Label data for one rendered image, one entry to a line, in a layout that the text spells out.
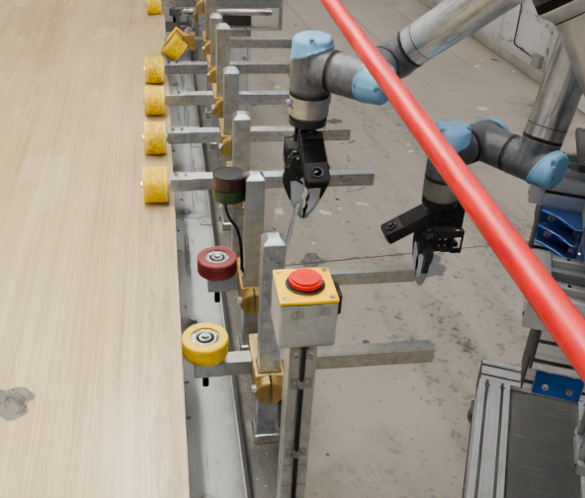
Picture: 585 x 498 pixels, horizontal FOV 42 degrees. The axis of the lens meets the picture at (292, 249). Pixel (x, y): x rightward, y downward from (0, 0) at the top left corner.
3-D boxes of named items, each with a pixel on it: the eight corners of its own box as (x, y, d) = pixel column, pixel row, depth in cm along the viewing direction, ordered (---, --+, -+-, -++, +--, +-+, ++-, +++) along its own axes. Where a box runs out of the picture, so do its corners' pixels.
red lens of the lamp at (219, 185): (243, 176, 143) (243, 166, 141) (246, 192, 138) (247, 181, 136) (210, 177, 142) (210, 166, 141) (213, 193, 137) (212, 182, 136)
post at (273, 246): (272, 446, 145) (283, 228, 119) (275, 459, 142) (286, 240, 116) (254, 448, 144) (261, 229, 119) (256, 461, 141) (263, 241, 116)
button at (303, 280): (318, 278, 93) (319, 266, 92) (324, 296, 90) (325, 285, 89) (286, 279, 93) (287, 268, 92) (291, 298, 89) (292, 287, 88)
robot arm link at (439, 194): (431, 187, 147) (418, 167, 154) (427, 207, 149) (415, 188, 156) (467, 186, 148) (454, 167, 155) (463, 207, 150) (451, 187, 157)
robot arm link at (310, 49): (323, 44, 130) (282, 35, 134) (319, 106, 136) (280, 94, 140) (346, 35, 136) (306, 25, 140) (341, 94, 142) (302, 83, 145)
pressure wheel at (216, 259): (234, 289, 162) (235, 242, 156) (238, 311, 156) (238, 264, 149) (197, 290, 161) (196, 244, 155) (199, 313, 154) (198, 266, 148)
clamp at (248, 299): (258, 276, 163) (259, 255, 160) (266, 314, 151) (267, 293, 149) (232, 277, 162) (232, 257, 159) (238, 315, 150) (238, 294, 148)
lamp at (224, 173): (242, 263, 153) (244, 165, 141) (245, 279, 148) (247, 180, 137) (212, 264, 152) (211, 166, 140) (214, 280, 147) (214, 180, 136)
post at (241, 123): (245, 293, 187) (249, 109, 161) (246, 302, 184) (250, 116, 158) (230, 294, 186) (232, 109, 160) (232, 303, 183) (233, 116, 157)
